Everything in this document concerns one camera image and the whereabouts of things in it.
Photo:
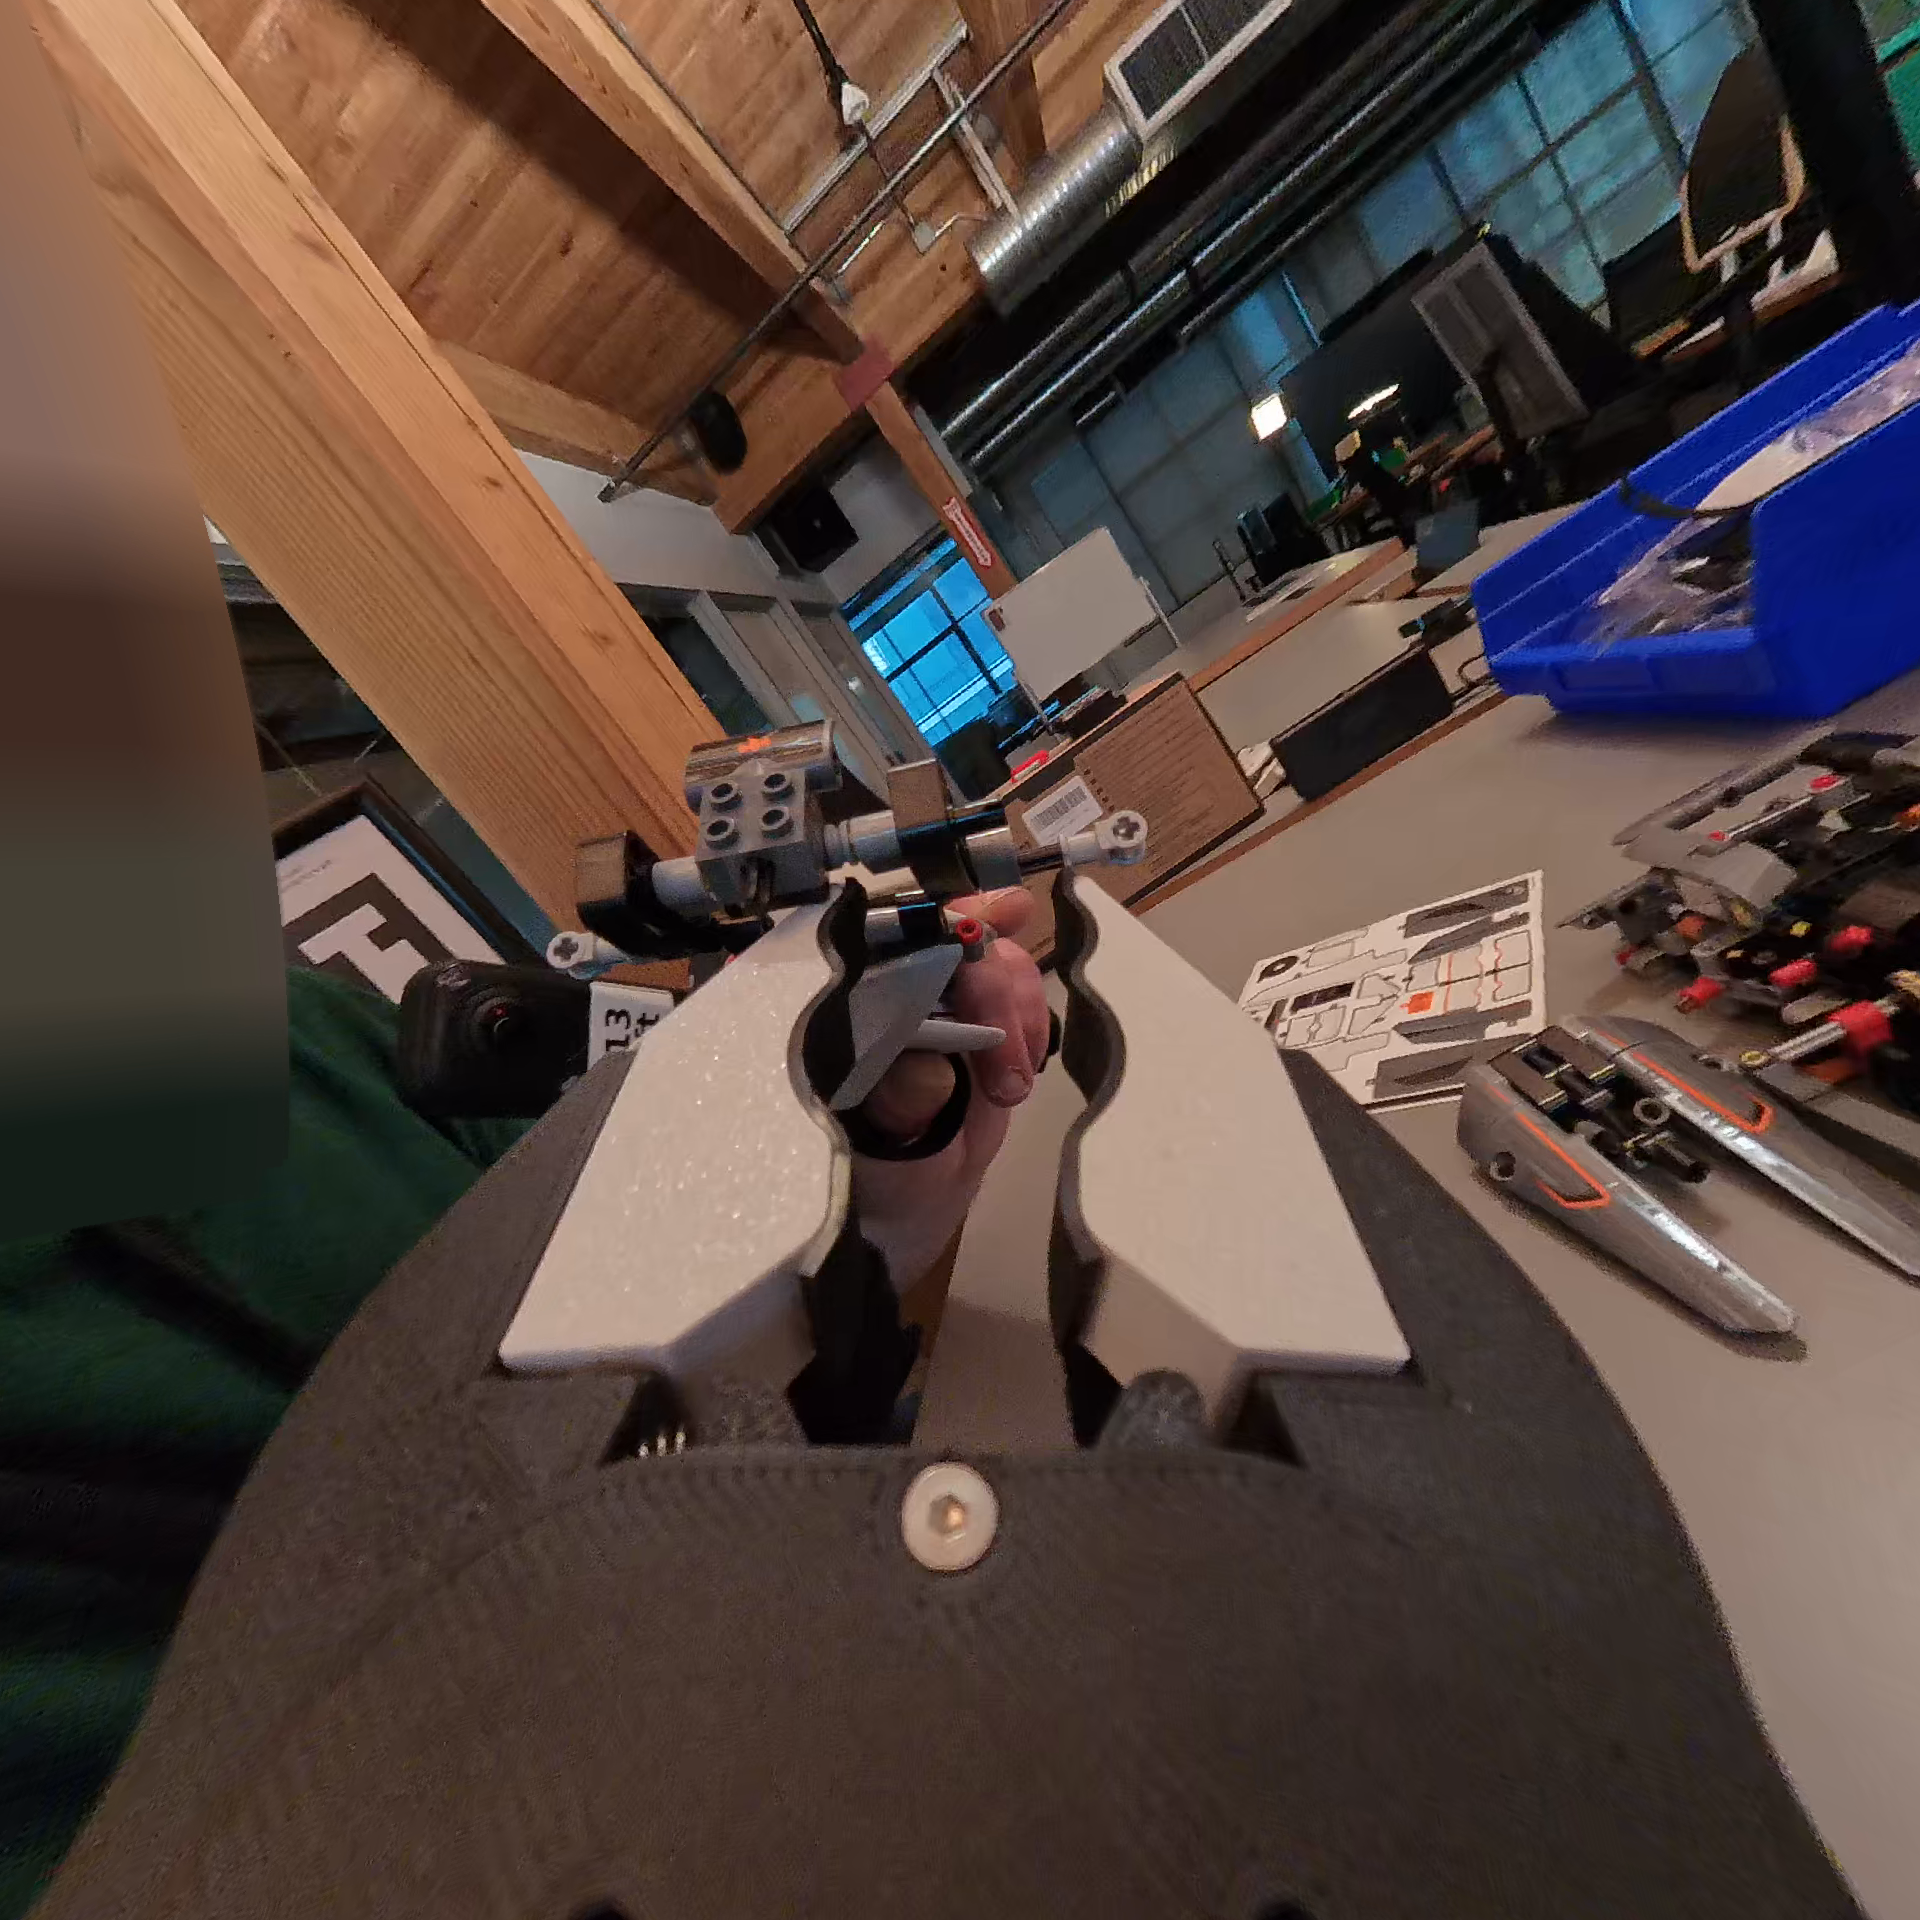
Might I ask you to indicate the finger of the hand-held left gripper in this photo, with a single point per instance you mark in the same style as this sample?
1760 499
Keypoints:
892 1021

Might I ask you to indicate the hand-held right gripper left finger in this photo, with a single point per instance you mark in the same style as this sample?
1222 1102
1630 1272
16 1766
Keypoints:
692 1200

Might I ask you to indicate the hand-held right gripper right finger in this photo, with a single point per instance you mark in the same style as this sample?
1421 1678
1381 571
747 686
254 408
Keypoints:
1231 1230

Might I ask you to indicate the small black grey lego subassembly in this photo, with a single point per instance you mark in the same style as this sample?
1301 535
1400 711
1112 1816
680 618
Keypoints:
750 819

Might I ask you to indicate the grey orange-striped lego wing panels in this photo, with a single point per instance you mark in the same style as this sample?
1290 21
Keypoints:
1559 1155

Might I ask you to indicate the large lego vehicle model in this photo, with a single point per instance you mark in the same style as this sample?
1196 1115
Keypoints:
1770 931

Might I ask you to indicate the black framed marker board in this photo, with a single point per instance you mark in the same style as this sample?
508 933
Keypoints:
359 915

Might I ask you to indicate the white sticker sheet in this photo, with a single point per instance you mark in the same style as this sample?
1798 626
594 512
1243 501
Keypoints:
1395 991

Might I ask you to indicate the brown wooden box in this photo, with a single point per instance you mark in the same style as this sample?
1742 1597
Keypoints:
1172 780

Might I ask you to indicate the white whiteboard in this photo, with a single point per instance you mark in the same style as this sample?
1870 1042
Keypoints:
1074 610

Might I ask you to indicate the black rectangular box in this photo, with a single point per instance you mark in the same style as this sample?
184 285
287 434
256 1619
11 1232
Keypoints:
1365 728

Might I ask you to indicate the wooden pillar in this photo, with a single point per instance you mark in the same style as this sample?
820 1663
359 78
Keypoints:
376 495

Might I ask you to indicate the clear plastic bags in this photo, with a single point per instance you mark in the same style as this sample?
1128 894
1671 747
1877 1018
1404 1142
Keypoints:
1682 587

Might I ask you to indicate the blue plastic bin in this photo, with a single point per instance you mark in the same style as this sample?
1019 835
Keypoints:
1829 599

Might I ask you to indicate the black seat wooden-rim chair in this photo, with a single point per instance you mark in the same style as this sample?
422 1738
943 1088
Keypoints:
1740 149

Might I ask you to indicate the metal duct with vent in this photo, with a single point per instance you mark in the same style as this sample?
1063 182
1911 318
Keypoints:
1050 211

